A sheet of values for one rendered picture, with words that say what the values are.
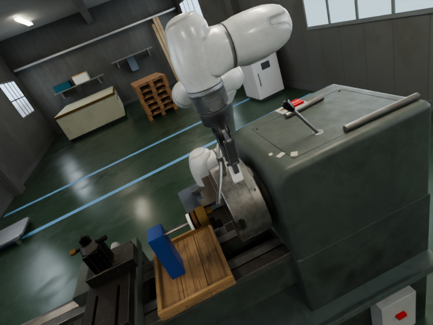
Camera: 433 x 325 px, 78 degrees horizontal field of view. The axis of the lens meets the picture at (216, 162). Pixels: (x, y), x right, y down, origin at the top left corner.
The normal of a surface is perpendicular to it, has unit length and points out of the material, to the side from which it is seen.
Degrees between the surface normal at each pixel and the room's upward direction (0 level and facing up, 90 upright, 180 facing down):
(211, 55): 93
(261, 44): 106
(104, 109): 90
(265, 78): 90
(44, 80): 90
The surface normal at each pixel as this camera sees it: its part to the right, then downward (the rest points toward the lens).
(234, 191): -0.06, -0.34
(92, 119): 0.34, 0.35
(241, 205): 0.09, -0.03
